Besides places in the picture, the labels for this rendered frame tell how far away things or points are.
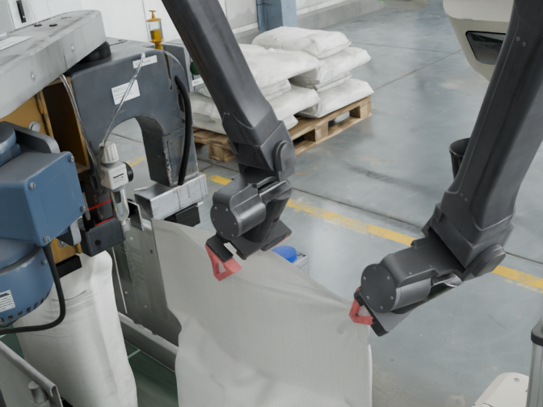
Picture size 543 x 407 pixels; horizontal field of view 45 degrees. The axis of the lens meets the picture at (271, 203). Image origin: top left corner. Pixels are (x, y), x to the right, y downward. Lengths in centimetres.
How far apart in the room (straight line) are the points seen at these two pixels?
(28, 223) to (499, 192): 54
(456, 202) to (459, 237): 6
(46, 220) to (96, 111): 37
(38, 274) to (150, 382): 100
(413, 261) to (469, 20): 45
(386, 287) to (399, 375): 168
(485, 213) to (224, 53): 38
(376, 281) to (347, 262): 227
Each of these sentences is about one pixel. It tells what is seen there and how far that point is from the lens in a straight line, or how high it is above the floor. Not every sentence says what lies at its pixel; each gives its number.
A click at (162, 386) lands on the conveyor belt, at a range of 189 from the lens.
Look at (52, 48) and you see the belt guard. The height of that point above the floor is 141.
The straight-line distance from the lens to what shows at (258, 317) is 106.
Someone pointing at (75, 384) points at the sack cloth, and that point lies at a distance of 173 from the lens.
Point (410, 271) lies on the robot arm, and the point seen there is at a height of 120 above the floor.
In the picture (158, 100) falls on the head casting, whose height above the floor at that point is 125.
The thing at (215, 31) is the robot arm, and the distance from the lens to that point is 83.
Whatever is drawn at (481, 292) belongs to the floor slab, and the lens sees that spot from 286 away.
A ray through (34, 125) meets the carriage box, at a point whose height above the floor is 128.
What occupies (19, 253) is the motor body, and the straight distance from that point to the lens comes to 94.
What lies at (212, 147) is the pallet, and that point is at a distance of 426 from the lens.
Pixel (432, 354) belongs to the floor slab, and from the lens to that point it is 251.
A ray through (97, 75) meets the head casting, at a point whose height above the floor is 132.
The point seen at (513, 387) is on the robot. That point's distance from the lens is 203.
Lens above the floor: 159
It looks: 26 degrees down
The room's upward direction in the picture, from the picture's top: 5 degrees counter-clockwise
